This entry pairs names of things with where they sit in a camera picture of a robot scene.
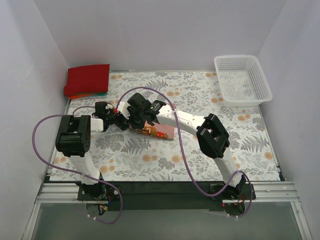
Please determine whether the pink t shirt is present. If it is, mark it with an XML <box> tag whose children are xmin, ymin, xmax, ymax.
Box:
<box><xmin>130</xmin><ymin>121</ymin><xmax>175</xmax><ymax>141</ymax></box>

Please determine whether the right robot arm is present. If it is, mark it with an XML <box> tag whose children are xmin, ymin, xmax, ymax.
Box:
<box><xmin>118</xmin><ymin>93</ymin><xmax>246</xmax><ymax>200</ymax></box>

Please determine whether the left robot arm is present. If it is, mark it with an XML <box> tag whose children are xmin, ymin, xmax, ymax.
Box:
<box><xmin>55</xmin><ymin>101</ymin><xmax>129</xmax><ymax>200</ymax></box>

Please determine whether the floral table mat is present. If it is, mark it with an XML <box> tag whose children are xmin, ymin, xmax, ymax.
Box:
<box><xmin>49</xmin><ymin>70</ymin><xmax>281</xmax><ymax>182</ymax></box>

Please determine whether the green folded t shirt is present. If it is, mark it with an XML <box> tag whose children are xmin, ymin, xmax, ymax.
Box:
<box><xmin>88</xmin><ymin>92</ymin><xmax>108</xmax><ymax>97</ymax></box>

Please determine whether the orange folded t shirt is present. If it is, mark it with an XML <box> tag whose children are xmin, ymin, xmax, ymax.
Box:
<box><xmin>68</xmin><ymin>93</ymin><xmax>92</xmax><ymax>100</ymax></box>

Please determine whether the red folded t shirt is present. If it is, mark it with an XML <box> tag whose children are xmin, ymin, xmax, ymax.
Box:
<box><xmin>63</xmin><ymin>64</ymin><xmax>110</xmax><ymax>97</ymax></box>

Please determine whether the white plastic basket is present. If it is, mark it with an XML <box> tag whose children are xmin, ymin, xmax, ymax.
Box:
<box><xmin>214</xmin><ymin>55</ymin><xmax>273</xmax><ymax>107</ymax></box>

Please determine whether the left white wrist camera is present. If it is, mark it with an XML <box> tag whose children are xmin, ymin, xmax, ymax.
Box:
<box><xmin>105</xmin><ymin>101</ymin><xmax>119</xmax><ymax>112</ymax></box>

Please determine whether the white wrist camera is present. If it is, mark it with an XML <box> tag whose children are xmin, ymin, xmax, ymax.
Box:
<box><xmin>115</xmin><ymin>101</ymin><xmax>131</xmax><ymax>120</ymax></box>
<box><xmin>105</xmin><ymin>101</ymin><xmax>119</xmax><ymax>112</ymax></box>

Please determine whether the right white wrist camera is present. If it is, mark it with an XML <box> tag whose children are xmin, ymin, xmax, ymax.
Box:
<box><xmin>115</xmin><ymin>101</ymin><xmax>131</xmax><ymax>120</ymax></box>

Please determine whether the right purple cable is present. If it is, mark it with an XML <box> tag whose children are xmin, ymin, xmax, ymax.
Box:
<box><xmin>113</xmin><ymin>86</ymin><xmax>254</xmax><ymax>219</ymax></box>

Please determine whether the purple cable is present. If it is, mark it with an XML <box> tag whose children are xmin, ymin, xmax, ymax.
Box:
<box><xmin>32</xmin><ymin>105</ymin><xmax>124</xmax><ymax>225</ymax></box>
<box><xmin>113</xmin><ymin>86</ymin><xmax>254</xmax><ymax>219</ymax></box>

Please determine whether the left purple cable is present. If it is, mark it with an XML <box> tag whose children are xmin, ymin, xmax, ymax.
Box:
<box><xmin>32</xmin><ymin>105</ymin><xmax>124</xmax><ymax>225</ymax></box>

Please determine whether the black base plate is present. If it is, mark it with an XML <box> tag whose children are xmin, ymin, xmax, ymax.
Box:
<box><xmin>76</xmin><ymin>181</ymin><xmax>256</xmax><ymax>212</ymax></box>

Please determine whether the aluminium frame rail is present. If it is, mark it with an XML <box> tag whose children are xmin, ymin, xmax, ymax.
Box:
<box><xmin>36</xmin><ymin>181</ymin><xmax>300</xmax><ymax>203</ymax></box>

